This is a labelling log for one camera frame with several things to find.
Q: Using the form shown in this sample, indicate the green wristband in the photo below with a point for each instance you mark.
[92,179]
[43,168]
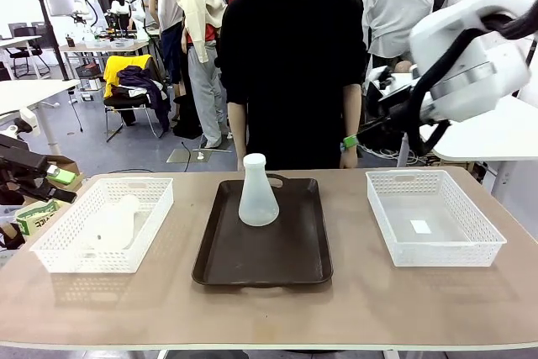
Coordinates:
[349,141]

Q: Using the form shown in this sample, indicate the dark brown plastic tray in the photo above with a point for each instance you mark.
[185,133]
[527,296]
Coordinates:
[262,249]

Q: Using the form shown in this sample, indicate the black office chair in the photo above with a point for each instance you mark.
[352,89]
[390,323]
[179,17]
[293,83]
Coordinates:
[27,50]

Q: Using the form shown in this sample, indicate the white perforated plastic basket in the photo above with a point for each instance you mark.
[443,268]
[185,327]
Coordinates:
[462,254]
[63,249]

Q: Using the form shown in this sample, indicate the person's left hand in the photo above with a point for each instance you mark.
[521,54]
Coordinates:
[349,159]

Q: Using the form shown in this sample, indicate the mannequin beige jacket grey trousers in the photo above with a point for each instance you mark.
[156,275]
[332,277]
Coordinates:
[202,39]

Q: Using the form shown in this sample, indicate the mannequin white tank top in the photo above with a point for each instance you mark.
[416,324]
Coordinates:
[170,18]

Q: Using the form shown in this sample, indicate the brown cardboard box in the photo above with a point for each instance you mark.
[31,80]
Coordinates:
[69,167]

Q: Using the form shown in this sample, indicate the person's right hand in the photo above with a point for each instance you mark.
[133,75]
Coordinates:
[240,160]

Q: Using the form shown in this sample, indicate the translucent white conical flask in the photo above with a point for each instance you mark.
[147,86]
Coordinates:
[258,203]
[115,224]

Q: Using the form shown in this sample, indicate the black light stand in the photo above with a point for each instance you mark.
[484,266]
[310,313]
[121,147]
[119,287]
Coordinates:
[52,35]

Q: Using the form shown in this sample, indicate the person in black sweater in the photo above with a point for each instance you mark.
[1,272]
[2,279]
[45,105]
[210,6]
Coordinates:
[290,73]

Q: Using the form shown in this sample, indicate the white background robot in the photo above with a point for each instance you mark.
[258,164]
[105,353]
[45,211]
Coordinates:
[128,1]

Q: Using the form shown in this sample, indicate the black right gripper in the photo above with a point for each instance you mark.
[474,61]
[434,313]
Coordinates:
[399,107]

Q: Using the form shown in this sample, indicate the red and black toolbox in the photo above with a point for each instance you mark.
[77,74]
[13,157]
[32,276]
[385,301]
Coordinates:
[89,70]

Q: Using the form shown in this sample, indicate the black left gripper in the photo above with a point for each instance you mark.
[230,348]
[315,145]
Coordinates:
[17,157]

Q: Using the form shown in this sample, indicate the person's left forearm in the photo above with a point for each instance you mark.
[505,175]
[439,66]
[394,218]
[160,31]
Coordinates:
[352,111]

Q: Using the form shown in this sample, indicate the white desk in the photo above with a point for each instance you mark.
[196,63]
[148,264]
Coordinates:
[500,140]
[25,94]

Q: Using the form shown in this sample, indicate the white paper label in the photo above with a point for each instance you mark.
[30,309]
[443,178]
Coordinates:
[420,227]

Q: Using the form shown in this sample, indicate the mannequin white dress shirt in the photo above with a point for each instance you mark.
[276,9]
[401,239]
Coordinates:
[393,10]

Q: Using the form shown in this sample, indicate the person's right forearm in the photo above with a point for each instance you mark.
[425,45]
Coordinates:
[237,128]

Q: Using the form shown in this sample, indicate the black metal chair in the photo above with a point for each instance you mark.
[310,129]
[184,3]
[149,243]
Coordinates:
[126,102]

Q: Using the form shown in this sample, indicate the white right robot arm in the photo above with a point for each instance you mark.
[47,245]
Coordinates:
[466,52]

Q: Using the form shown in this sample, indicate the yellow garment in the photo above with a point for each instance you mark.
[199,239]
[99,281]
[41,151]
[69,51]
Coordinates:
[112,69]

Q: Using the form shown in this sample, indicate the purple garment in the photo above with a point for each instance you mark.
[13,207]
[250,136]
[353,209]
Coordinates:
[147,86]

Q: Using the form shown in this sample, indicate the green and white carton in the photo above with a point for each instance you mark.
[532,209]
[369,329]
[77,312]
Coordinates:
[35,218]

